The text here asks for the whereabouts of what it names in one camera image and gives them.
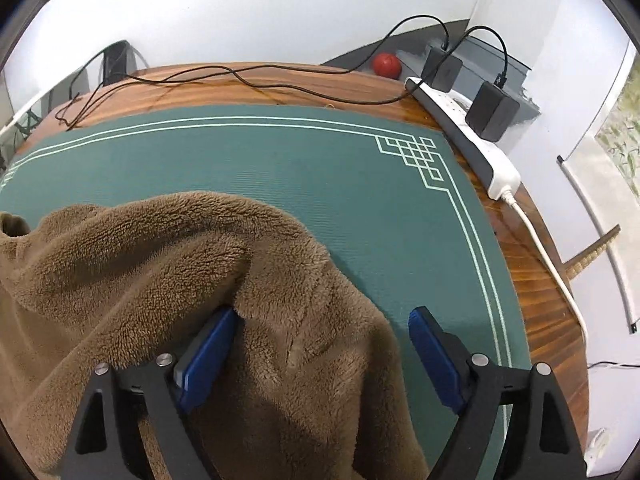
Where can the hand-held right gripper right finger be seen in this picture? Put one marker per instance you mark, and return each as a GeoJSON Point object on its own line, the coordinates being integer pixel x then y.
{"type": "Point", "coordinates": [435, 360]}

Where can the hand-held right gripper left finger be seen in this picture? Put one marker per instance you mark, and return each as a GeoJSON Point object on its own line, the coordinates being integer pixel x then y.
{"type": "Point", "coordinates": [207, 360]}

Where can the brown fleece garment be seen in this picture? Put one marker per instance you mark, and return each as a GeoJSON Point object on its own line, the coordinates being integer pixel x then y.
{"type": "Point", "coordinates": [175, 270]}

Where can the white small appliance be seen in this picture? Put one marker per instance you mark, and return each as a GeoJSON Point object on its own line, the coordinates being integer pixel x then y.
{"type": "Point", "coordinates": [602, 447]}

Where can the notched wooden stick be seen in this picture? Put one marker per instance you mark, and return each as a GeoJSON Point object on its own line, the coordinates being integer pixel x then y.
{"type": "Point", "coordinates": [592, 252]}

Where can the white power strip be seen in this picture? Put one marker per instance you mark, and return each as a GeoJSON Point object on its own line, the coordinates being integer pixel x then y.
{"type": "Point", "coordinates": [480, 152]}

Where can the green table mat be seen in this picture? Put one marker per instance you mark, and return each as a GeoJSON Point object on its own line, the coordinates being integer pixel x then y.
{"type": "Point", "coordinates": [325, 170]}

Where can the black power adapter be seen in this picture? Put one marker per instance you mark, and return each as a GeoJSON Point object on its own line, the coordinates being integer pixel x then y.
{"type": "Point", "coordinates": [492, 110]}
{"type": "Point", "coordinates": [442, 70]}

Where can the glass table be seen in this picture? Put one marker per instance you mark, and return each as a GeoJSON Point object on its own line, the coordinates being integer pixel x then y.
{"type": "Point", "coordinates": [25, 120]}

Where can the black mesh office chair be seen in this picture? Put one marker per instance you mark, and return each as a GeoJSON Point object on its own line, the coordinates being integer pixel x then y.
{"type": "Point", "coordinates": [115, 62]}

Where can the hanging wall scroll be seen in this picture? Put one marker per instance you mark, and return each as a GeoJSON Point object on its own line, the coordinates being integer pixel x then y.
{"type": "Point", "coordinates": [615, 160]}

